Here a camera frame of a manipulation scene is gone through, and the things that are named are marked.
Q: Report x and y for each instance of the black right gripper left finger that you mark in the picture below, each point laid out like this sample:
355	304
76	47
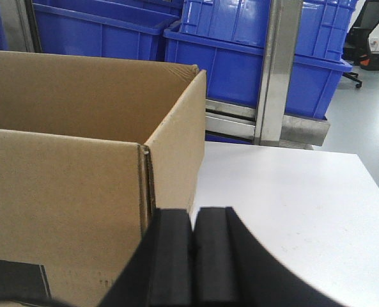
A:
160	270

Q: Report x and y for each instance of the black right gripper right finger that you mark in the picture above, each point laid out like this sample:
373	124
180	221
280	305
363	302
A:
232	268

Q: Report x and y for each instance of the brown cardboard box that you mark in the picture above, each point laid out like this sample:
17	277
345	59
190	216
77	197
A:
90	148

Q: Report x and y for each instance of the blue crate lower right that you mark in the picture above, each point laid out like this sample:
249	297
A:
234	73

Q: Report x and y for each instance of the blue crate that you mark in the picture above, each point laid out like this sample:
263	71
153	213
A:
234	73
110	29
322	30

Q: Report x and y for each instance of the blue crate left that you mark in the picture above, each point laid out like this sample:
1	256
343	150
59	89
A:
110	29

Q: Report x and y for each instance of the black orange device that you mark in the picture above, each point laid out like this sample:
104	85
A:
372	63

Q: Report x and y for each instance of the blue crate upper right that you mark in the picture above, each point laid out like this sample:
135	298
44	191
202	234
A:
322	30

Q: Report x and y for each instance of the black office chair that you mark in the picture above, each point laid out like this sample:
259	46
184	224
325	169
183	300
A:
356	46

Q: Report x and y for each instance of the steel shelf frame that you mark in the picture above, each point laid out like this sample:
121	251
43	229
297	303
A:
268	124

